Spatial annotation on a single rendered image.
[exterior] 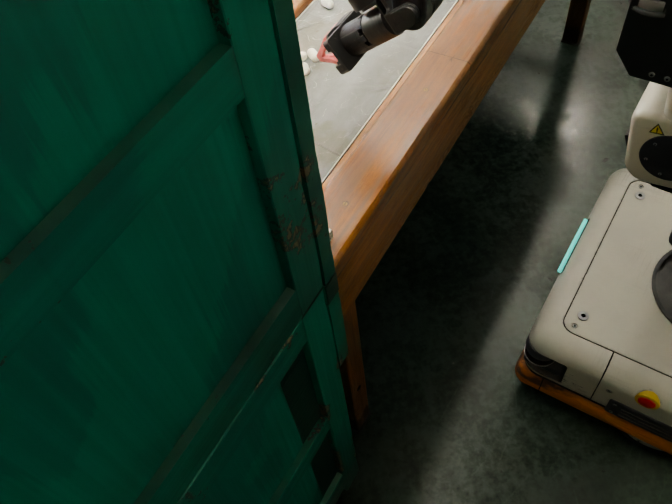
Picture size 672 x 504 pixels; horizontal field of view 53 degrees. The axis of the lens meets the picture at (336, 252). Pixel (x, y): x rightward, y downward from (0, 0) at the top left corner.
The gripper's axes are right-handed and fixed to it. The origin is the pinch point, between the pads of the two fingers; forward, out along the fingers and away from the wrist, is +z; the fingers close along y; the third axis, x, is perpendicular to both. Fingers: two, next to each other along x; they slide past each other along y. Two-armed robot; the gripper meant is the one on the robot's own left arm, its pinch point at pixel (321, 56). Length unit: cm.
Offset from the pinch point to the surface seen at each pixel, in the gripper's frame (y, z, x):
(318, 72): -7.8, 12.9, 4.7
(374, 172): 13.4, -7.7, 18.7
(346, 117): 1.3, 3.8, 12.4
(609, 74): -123, 27, 88
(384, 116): 0.2, -3.9, 15.4
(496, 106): -92, 50, 69
